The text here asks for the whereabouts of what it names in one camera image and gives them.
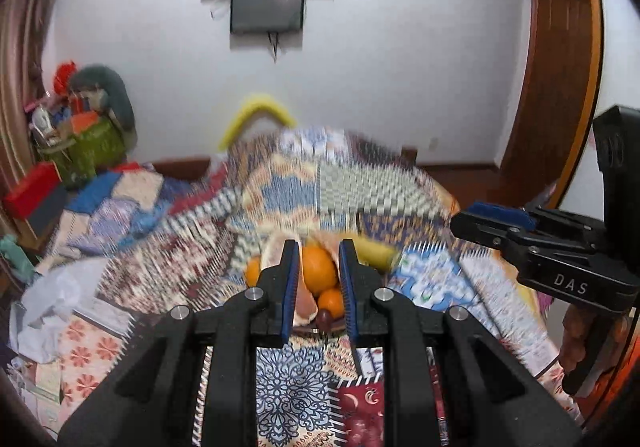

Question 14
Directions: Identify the person's right hand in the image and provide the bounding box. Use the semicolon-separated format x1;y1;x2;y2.
558;304;597;373

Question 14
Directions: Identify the peeled pomelo segment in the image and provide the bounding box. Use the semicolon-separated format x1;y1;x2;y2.
262;233;346;324

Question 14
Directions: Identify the small mandarin orange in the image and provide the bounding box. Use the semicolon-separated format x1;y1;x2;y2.
317;288;346;321
244;257;264;289

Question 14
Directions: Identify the red flower decoration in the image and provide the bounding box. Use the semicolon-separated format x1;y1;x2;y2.
52;60;82;91

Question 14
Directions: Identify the wooden door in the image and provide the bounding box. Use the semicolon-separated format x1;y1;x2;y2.
472;0;604;209

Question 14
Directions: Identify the patchwork printed tablecloth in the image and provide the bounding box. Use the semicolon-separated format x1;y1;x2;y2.
50;126;587;447

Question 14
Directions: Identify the white toy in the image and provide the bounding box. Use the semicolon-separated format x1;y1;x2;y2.
29;104;57;146

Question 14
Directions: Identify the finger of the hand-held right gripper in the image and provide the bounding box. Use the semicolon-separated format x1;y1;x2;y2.
450;210;548;259
469;200;543;229

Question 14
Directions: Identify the grey-blue box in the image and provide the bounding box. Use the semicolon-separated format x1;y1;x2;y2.
24;187;69;234

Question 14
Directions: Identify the striped curtain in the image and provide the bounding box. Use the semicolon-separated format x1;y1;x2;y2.
0;0;78;190

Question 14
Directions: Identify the dark wall-mounted box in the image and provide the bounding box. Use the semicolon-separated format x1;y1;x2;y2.
230;0;306;35

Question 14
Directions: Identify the green patterned box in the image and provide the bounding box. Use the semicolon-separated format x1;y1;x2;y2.
39;120;127;189

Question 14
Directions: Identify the large orange with sticker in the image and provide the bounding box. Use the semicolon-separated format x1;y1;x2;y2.
301;245;339;293

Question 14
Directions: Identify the red box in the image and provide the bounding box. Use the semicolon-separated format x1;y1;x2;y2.
4;162;64;221

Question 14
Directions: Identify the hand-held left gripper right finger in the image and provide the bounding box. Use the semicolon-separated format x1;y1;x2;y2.
338;238;583;447

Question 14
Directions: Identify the white plastic bag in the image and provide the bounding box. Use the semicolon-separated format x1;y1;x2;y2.
9;256;109;364

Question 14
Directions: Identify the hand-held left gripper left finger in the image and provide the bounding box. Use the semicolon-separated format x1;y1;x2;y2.
57;239;302;447

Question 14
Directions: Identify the teal soft toy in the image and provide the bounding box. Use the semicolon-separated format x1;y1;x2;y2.
0;234;37;284

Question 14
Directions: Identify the yellow banana piece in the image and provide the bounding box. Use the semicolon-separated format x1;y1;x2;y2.
352;238;402;274

